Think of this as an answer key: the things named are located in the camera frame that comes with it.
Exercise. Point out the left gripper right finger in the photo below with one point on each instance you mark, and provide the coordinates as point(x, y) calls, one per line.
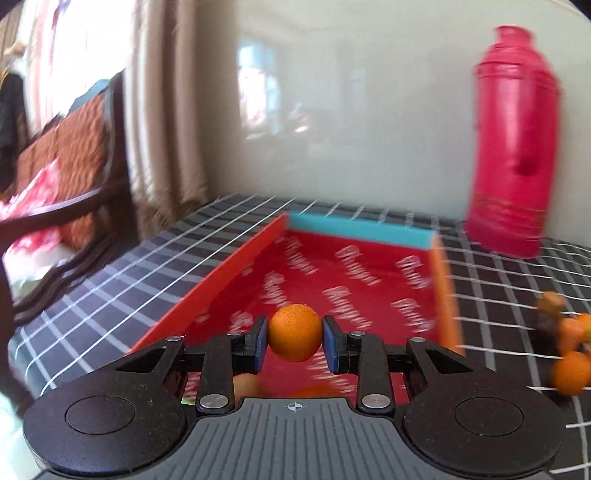
point(364, 355)

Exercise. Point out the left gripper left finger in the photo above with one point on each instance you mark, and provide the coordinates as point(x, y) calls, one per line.
point(225, 356)

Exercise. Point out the small tan walnut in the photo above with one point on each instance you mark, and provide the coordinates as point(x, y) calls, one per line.
point(247, 385)

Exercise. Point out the large orange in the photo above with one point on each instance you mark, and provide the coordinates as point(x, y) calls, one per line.
point(295, 333)

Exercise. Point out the colourful cardboard box tray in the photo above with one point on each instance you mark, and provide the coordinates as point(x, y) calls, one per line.
point(387, 279)

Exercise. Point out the black white grid tablecloth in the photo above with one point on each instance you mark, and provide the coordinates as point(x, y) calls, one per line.
point(108, 408)

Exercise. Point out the dark wooden sofa chair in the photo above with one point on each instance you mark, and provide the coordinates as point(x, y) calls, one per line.
point(93, 210)

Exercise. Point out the greenish carrot top chunk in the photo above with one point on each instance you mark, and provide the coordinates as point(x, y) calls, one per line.
point(551, 304)

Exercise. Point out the beige curtain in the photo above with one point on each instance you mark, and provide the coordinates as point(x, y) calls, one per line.
point(163, 151)

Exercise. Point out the carrot chunk middle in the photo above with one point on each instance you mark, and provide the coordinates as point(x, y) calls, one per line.
point(570, 335)

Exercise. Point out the small orange back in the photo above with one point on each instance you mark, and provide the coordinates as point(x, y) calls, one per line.
point(584, 320)

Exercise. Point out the pink checkered plastic bag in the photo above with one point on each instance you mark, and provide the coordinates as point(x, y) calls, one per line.
point(41, 192)

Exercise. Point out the red thermos flask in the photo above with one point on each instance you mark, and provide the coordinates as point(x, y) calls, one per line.
point(518, 120)

